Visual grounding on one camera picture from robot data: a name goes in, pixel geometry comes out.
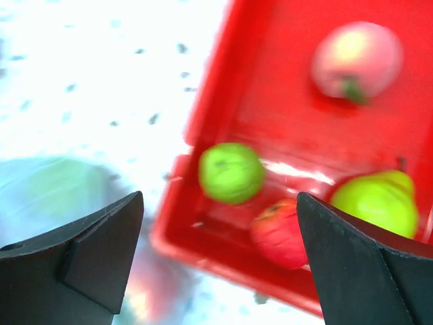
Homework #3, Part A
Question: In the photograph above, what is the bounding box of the red apple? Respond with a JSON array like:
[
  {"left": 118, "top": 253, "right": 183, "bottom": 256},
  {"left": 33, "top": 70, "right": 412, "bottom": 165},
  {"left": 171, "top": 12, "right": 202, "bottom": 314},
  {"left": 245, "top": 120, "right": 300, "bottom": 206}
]
[{"left": 250, "top": 198, "right": 308, "bottom": 269}]

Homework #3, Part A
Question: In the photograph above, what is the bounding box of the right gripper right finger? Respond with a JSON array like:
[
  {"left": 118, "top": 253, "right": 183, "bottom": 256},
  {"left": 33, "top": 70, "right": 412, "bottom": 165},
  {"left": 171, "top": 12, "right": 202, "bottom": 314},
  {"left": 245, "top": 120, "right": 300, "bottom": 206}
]
[{"left": 297, "top": 192, "right": 432, "bottom": 325}]

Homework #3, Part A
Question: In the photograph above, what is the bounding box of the red plastic tray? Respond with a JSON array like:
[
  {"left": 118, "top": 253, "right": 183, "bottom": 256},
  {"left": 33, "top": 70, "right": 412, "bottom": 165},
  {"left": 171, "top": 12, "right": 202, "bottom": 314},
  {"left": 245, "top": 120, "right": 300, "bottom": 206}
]
[{"left": 151, "top": 1, "right": 432, "bottom": 315}]

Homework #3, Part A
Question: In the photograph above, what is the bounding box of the green round fruit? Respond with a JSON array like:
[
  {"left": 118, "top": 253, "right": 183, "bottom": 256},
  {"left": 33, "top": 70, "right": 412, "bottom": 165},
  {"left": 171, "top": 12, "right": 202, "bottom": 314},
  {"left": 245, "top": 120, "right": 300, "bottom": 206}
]
[{"left": 198, "top": 142, "right": 265, "bottom": 205}]

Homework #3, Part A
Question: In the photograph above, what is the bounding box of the pink peach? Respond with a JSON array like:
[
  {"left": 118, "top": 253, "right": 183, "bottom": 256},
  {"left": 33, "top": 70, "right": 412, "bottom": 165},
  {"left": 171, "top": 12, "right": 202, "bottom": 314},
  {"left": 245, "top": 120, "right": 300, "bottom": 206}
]
[{"left": 311, "top": 21, "right": 403, "bottom": 105}]

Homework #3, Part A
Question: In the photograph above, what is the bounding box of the green pear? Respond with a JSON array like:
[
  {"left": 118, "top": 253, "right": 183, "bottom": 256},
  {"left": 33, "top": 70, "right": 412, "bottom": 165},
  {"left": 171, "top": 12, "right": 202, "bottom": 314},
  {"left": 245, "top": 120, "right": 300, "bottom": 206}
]
[{"left": 329, "top": 170, "right": 419, "bottom": 239}]

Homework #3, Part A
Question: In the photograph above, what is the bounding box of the blue cartoon plastic bag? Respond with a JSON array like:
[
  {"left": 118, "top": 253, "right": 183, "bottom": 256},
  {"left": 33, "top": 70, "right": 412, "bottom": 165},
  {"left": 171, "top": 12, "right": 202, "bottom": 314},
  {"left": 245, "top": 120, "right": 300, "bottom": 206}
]
[{"left": 1, "top": 157, "right": 192, "bottom": 324}]

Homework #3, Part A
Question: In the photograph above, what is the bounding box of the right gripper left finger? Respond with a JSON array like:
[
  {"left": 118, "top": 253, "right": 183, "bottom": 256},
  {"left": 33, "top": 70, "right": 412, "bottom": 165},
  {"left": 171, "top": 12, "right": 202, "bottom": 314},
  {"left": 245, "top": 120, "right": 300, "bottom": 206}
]
[{"left": 1, "top": 192, "right": 144, "bottom": 314}]

